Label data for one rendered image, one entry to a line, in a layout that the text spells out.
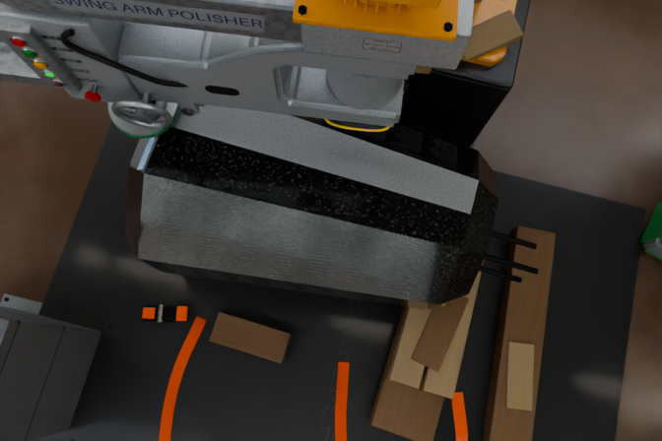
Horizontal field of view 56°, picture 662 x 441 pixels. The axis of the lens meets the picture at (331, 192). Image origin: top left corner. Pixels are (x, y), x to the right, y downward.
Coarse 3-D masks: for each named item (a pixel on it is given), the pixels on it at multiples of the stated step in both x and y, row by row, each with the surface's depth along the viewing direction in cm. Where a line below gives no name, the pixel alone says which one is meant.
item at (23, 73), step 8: (0, 40) 173; (0, 48) 173; (8, 48) 173; (0, 56) 172; (8, 56) 172; (16, 56) 173; (0, 64) 172; (8, 64) 172; (16, 64) 172; (24, 64) 172; (0, 72) 167; (8, 72) 167; (16, 72) 167; (24, 72) 172; (32, 72) 172; (8, 80) 171; (16, 80) 170; (24, 80) 169; (32, 80) 168; (40, 80) 168; (200, 104) 171; (184, 112) 168; (192, 112) 168
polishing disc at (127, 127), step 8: (160, 104) 191; (168, 104) 191; (176, 104) 191; (112, 112) 190; (112, 120) 189; (120, 120) 189; (152, 120) 189; (160, 120) 189; (120, 128) 189; (128, 128) 189; (136, 128) 189; (144, 128) 189; (152, 128) 189; (160, 128) 189
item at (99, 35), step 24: (24, 24) 127; (48, 24) 125; (72, 24) 125; (96, 24) 127; (120, 24) 140; (96, 48) 133; (72, 72) 147; (96, 72) 146; (120, 72) 145; (120, 96) 159
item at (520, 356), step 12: (516, 348) 245; (528, 348) 245; (516, 360) 244; (528, 360) 244; (516, 372) 243; (528, 372) 243; (516, 384) 242; (528, 384) 242; (516, 396) 241; (528, 396) 241; (516, 408) 240; (528, 408) 240
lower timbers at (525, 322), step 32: (512, 256) 258; (544, 256) 257; (512, 288) 253; (544, 288) 253; (512, 320) 250; (544, 320) 250; (384, 384) 241; (384, 416) 238; (416, 416) 238; (512, 416) 240
